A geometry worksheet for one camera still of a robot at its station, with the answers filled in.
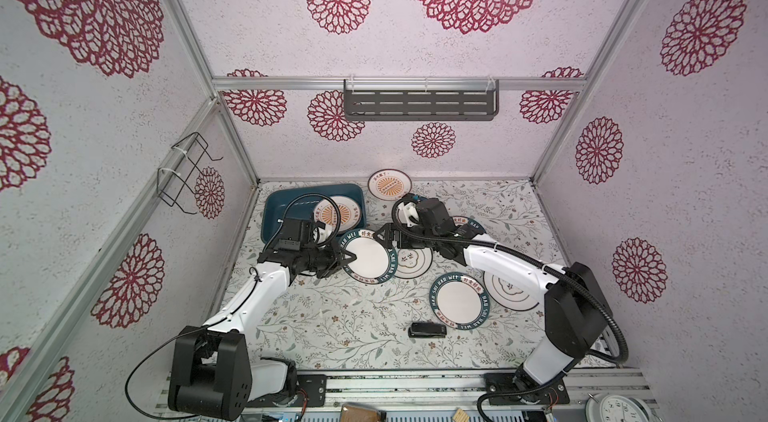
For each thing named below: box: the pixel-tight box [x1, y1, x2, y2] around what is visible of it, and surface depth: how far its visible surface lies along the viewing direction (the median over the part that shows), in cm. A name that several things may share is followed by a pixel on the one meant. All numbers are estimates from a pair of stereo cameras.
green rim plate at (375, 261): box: [340, 228, 399, 285], surface depth 83 cm
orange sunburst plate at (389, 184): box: [367, 168, 413, 201], surface depth 123 cm
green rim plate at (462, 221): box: [452, 216, 487, 234], surface depth 109 cm
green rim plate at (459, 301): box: [429, 272, 491, 331], surface depth 90 cm
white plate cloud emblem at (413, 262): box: [394, 247, 433, 279], surface depth 98 cm
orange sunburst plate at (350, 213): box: [314, 196, 362, 232], surface depth 111 cm
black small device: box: [408, 322, 447, 338], surface depth 84 cm
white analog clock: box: [585, 393, 653, 422], surface depth 70 cm
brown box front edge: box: [341, 403, 381, 422], surface depth 69 cm
